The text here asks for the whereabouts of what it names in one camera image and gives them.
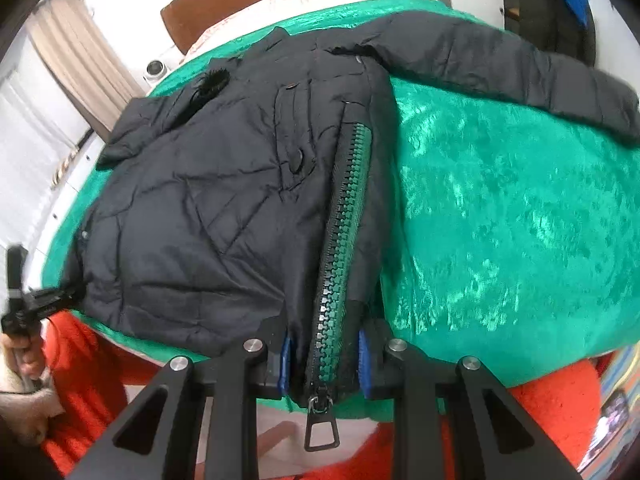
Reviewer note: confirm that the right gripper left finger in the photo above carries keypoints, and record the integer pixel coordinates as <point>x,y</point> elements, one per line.
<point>156,436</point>

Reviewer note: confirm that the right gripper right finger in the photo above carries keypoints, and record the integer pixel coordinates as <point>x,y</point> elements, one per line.
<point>452,412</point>

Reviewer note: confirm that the black puffer jacket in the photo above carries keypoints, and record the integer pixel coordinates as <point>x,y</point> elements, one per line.
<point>263,187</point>

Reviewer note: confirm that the person's left hand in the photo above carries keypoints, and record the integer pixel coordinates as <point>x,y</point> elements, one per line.
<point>29,399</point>

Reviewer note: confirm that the orange red quilt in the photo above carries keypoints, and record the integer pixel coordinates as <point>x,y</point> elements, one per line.
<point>90,374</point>

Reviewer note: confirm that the white window drawer bench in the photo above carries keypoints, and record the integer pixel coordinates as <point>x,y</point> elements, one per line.
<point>32,215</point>

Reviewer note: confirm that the white round fan heater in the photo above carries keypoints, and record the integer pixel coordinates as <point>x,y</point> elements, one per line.
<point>155,72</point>

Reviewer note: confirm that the beige curtain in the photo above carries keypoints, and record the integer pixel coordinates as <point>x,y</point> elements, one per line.
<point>78,57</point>

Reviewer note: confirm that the dark jacket on chair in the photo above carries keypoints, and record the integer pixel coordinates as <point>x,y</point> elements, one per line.
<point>560,26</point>

